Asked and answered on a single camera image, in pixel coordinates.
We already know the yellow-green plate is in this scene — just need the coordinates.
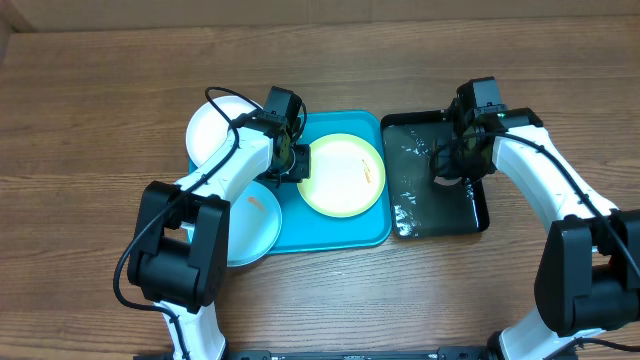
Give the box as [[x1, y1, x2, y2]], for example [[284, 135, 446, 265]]
[[298, 133, 386, 218]]

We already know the light blue plate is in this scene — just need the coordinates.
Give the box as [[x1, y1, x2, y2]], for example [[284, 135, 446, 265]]
[[187, 180, 284, 268]]

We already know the pink plate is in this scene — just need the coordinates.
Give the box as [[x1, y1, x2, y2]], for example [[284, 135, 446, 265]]
[[186, 95, 269, 172]]

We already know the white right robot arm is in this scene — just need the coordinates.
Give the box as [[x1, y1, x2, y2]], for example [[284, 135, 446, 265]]
[[429, 77, 639, 360]]

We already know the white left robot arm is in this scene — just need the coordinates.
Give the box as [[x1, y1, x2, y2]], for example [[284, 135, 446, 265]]
[[113, 87, 311, 359]]

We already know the black plastic tray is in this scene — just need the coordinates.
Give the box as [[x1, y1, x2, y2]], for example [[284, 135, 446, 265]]
[[380, 110, 490, 239]]

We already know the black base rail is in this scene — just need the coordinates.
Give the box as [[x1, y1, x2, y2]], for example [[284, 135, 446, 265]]
[[222, 346, 501, 360]]

